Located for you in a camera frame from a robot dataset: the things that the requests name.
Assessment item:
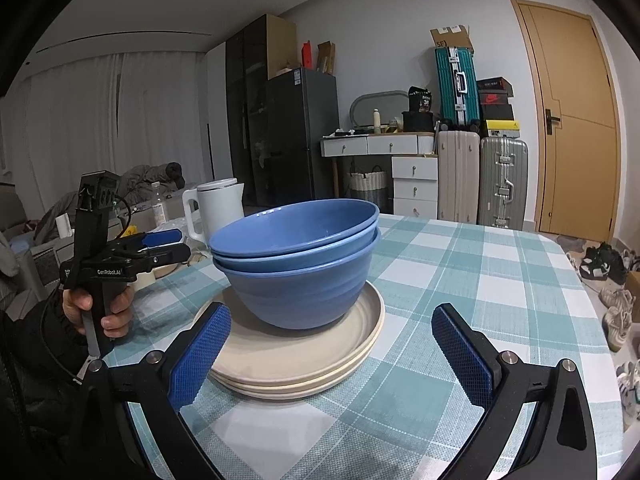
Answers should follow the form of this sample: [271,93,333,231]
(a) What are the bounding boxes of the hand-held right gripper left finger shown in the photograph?
[66,303,232,480]

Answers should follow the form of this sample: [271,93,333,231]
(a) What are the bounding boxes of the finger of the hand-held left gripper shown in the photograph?
[125,243,192,275]
[106,228,183,256]

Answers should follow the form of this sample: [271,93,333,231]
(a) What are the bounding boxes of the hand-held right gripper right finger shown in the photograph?
[431,303,598,480]

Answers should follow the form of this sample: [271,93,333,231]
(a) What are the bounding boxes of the cream plate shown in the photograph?
[220,345,373,401]
[210,330,383,392]
[191,280,386,381]

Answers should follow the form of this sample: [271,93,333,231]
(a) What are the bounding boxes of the light blue bowl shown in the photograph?
[208,199,380,258]

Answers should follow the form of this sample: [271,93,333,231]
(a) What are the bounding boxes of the person's left forearm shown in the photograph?
[0,285,93,480]

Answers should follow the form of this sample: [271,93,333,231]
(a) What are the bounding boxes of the person's left hand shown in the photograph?
[61,284,136,341]

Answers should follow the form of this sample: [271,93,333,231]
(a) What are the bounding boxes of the clear plastic bottle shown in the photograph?
[150,181,167,223]

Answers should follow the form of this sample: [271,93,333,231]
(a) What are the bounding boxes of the dark clothes pile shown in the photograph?
[35,162,186,241]

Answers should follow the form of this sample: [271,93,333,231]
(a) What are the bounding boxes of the white electric kettle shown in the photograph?
[181,178,245,248]

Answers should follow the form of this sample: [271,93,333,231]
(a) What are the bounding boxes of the teal checkered tablecloth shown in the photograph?
[107,212,626,480]

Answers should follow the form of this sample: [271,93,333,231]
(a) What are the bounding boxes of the white curtain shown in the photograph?
[0,52,211,201]

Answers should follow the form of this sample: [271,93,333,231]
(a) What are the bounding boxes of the black glass cabinet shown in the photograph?
[224,14,271,206]

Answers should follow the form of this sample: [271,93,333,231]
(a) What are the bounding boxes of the white sneaker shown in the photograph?
[602,307,635,353]
[599,287,636,312]
[617,360,640,431]

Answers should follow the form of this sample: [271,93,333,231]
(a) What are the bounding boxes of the pile of dark shoes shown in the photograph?
[567,242,631,286]

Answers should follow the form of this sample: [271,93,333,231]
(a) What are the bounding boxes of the dark grey refrigerator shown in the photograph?
[265,67,341,207]

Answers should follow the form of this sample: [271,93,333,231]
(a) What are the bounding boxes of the white drawer cabinet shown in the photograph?
[391,154,440,220]

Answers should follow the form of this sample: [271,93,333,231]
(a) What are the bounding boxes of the beige suitcase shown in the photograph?
[436,129,482,225]

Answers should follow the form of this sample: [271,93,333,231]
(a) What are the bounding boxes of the woven laundry basket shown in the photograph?
[347,167,389,201]

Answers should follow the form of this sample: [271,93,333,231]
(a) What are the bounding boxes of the silver suitcase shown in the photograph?
[478,136,529,231]

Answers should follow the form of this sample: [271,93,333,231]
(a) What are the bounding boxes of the tall cardboard box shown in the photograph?
[265,14,298,81]

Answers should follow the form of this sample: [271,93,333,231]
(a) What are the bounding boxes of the white dressing desk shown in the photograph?
[321,132,437,198]

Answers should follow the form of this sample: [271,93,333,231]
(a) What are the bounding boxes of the wooden door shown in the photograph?
[510,0,623,246]

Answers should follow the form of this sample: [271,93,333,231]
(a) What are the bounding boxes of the yellow black shoe box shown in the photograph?
[482,119,521,138]

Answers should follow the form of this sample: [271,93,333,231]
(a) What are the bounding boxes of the black storage box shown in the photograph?
[401,110,433,133]

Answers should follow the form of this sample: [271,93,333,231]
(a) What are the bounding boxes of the flat brown cardboard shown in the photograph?
[316,41,337,75]

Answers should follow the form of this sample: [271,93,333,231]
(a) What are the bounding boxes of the oval mirror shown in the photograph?
[349,90,411,131]

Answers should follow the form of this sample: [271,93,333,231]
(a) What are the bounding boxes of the black paper bag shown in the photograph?
[407,86,433,113]

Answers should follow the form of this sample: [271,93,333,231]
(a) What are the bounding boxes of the teal suitcase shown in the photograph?
[434,47,481,133]

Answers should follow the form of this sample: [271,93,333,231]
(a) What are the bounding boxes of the black cable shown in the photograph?
[114,195,135,235]

